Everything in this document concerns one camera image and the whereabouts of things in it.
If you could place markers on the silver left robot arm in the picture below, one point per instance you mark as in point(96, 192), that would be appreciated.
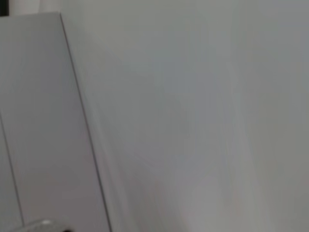
point(43, 226)

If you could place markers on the dark background object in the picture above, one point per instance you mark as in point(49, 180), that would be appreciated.
point(3, 7)

